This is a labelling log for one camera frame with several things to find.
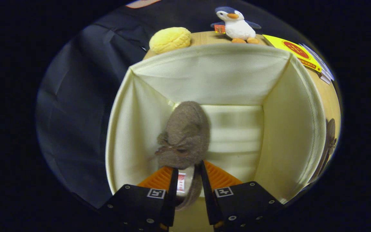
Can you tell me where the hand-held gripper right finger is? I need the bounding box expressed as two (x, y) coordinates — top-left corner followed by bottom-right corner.
(198, 160), (285, 232)

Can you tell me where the cream fabric storage box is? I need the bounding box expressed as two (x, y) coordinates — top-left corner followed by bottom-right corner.
(105, 43), (327, 232)

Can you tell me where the white paperback book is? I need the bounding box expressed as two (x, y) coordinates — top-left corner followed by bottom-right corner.
(317, 69), (332, 85)

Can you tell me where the yellow plush bun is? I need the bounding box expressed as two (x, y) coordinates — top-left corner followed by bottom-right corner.
(149, 27), (192, 54)

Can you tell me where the plush penguin toy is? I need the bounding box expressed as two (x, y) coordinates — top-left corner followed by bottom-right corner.
(210, 6), (262, 44)

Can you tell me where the white illustrated book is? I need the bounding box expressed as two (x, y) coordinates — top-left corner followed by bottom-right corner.
(301, 43), (335, 81)

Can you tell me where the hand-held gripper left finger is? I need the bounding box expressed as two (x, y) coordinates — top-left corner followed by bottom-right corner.
(99, 166), (179, 232)

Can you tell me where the yellow book with red circle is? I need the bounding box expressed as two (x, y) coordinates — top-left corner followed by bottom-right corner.
(263, 34), (323, 73)

